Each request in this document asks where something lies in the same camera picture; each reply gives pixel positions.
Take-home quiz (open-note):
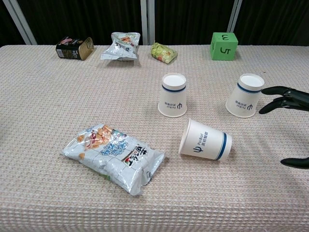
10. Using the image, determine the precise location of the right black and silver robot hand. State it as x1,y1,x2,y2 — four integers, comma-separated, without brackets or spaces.
258,86,309,169

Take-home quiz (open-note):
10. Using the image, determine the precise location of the white paper cup blue band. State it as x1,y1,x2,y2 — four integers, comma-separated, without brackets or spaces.
157,72,188,118
178,117,233,161
225,73,265,119

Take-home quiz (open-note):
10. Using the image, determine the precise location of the black curtain panel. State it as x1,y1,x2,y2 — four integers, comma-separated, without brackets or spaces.
0,0,26,46
18,0,143,45
154,0,235,45
234,0,309,46

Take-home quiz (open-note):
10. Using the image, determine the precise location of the green foam number cube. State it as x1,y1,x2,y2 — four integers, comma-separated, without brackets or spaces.
210,32,239,61

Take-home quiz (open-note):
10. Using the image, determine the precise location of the green snack packet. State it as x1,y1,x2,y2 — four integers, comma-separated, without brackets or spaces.
151,42,178,65

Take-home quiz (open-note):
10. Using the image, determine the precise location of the small silver snack bag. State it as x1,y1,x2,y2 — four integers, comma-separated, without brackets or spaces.
100,31,141,61

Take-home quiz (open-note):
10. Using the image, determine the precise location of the large silver snack bag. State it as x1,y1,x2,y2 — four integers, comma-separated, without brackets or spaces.
60,124,166,197

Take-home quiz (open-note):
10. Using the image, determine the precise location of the beige waffle tablecloth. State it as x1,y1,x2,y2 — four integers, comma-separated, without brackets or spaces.
0,44,309,232

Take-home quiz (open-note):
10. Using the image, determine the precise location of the black and gold tin can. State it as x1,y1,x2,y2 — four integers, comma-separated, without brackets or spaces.
56,36,95,61

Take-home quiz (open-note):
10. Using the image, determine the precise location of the white metal frame post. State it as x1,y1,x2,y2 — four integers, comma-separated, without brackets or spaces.
226,0,243,33
2,0,37,45
140,0,156,46

